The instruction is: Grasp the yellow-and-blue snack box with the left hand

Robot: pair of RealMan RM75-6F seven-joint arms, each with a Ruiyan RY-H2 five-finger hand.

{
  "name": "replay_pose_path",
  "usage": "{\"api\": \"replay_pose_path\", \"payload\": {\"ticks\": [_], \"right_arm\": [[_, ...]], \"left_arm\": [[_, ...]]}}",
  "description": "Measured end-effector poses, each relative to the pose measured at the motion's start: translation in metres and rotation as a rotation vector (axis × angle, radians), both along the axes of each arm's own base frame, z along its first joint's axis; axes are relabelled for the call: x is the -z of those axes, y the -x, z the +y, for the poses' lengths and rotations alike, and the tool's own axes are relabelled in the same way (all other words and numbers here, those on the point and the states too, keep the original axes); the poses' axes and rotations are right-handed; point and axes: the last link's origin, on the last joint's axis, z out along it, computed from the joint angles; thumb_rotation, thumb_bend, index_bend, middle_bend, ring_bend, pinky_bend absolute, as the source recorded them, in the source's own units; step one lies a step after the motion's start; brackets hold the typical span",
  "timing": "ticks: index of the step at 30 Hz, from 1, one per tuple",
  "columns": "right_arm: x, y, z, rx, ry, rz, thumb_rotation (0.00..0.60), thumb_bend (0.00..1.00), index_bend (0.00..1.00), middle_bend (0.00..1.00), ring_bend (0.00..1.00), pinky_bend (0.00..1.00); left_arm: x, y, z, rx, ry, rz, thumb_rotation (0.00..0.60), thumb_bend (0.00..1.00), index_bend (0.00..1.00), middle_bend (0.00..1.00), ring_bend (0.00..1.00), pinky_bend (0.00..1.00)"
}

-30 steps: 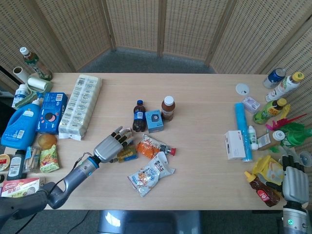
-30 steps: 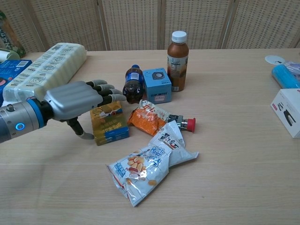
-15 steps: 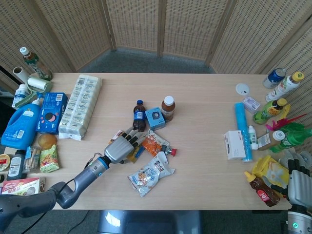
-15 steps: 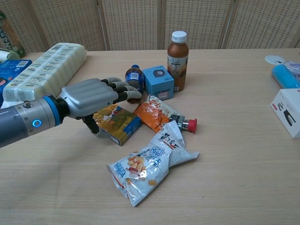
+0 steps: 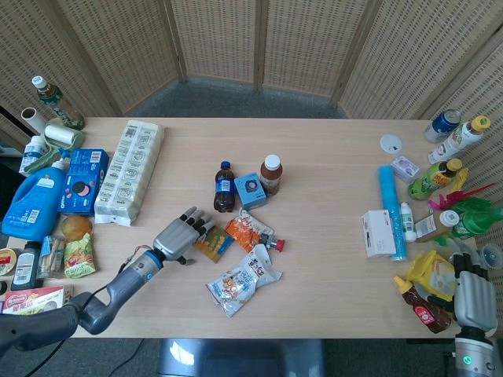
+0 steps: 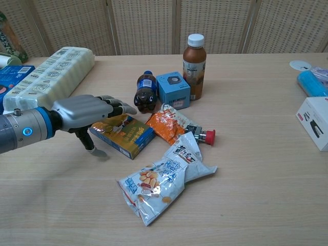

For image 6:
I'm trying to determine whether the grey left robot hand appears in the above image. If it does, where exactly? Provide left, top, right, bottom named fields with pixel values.
left=50, top=94, right=138, bottom=158

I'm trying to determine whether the yellow snack box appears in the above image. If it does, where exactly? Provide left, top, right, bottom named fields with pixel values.
left=88, top=113, right=156, bottom=160

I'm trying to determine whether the blue Oreo box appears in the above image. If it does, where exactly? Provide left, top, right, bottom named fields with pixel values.
left=0, top=65, right=36, bottom=115

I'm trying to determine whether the small blue cube box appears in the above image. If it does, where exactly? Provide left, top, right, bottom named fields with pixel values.
left=156, top=72, right=192, bottom=111

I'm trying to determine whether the white product box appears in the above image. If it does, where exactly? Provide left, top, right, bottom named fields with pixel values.
left=295, top=96, right=328, bottom=152

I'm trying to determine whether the cola bottle blue label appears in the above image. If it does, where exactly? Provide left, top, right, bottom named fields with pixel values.
left=134, top=70, right=158, bottom=114

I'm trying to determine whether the orange snack packet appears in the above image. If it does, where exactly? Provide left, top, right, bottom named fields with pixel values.
left=146, top=103, right=197, bottom=147

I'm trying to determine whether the white blue peanut bag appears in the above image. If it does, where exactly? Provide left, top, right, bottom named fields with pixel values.
left=116, top=132, right=218, bottom=227

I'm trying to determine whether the woven folding screen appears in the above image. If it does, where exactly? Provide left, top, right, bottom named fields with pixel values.
left=0, top=0, right=328, bottom=58

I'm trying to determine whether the brown tea bottle white cap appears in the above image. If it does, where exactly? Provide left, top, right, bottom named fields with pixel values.
left=182, top=33, right=207, bottom=101

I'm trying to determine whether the red emergency stop button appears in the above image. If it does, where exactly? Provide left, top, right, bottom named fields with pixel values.
left=184, top=124, right=216, bottom=147

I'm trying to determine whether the white round lid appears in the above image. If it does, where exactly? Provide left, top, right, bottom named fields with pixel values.
left=289, top=59, right=313, bottom=71

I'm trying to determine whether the light blue roll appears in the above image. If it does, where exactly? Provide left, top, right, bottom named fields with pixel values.
left=296, top=70, right=328, bottom=98

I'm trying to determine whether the small purple pack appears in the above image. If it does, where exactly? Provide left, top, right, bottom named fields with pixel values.
left=311, top=66, right=328, bottom=83

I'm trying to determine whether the green handled lint roller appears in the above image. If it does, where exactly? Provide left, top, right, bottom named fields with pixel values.
left=0, top=52, right=23, bottom=69

